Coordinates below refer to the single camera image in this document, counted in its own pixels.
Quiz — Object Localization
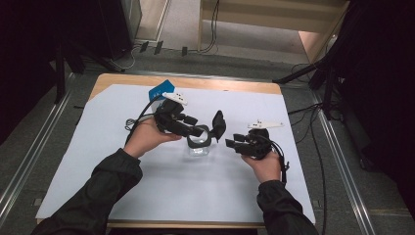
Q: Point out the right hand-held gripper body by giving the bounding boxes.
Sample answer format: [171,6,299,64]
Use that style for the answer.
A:
[239,119,284,161]

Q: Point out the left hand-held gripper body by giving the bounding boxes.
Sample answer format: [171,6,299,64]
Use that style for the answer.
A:
[154,91,189,135]

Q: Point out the clear jar with black lid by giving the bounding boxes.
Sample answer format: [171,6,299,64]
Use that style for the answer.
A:
[186,110,227,158]

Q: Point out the white and blue salt bag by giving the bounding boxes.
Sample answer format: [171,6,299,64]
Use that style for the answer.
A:
[148,78,176,110]

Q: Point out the person's right hand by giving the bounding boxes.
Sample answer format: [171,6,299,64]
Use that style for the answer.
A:
[241,150,283,184]

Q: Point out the person's left hand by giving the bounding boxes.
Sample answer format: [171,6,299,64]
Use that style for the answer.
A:
[122,117,182,160]

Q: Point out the wooden table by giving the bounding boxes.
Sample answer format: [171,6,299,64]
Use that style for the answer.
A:
[35,72,316,229]

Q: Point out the white table mat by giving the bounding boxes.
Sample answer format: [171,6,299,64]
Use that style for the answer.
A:
[35,83,316,224]

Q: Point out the black tripod stand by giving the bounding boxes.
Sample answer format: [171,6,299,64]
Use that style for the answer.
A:
[272,48,347,122]

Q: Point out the dark cabinet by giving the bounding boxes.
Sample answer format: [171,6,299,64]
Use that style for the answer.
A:
[97,0,143,61]

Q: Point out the black metal stand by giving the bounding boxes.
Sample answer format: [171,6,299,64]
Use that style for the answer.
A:
[48,38,126,106]

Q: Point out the dark curtain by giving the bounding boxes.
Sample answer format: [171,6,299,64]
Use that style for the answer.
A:
[0,0,103,145]
[326,0,415,223]

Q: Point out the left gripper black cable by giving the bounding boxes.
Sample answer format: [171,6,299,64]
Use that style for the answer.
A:
[124,94,164,145]

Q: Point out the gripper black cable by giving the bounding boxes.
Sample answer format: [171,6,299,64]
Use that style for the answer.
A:
[268,136,291,186]
[124,94,164,145]

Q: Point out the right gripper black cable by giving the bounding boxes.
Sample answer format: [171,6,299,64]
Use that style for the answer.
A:
[268,136,291,186]

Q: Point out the black floor cable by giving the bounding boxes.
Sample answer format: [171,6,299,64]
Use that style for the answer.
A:
[288,103,328,235]

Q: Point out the white floor cable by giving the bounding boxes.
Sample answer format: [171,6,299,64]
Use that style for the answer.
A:
[109,43,142,71]

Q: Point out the metal floor rail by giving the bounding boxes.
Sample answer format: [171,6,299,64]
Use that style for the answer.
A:
[0,72,76,227]
[309,91,377,235]

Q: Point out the black hanging cable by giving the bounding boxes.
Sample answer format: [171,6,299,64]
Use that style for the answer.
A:
[199,0,220,54]

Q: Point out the light wooden shelf frame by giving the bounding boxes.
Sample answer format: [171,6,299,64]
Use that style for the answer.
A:
[197,0,350,65]

